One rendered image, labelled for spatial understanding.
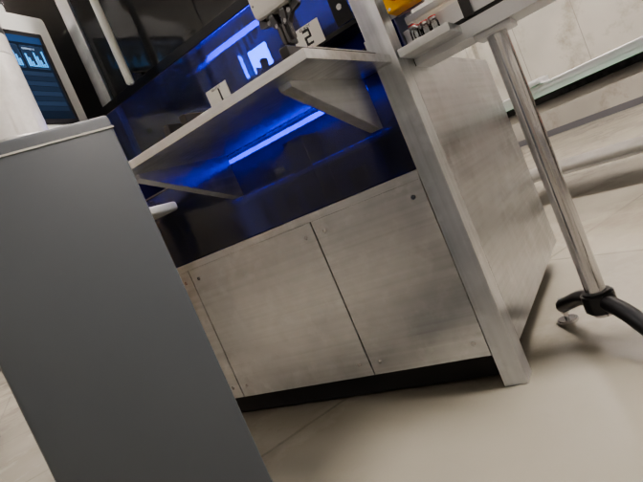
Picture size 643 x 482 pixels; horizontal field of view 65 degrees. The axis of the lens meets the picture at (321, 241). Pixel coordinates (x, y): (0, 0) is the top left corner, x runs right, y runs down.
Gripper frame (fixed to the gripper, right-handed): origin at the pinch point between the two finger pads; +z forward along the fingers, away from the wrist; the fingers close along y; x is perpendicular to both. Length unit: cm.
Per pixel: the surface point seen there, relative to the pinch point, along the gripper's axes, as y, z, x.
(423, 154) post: -9.3, 34.2, -22.9
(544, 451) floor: -20, 97, 5
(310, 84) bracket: -2.3, 12.1, 3.7
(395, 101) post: -7.8, 19.8, -23.0
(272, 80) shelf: -2.3, 11.0, 16.8
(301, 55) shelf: -10.0, 10.2, 17.0
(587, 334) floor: -25, 97, -46
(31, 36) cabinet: 91, -50, -10
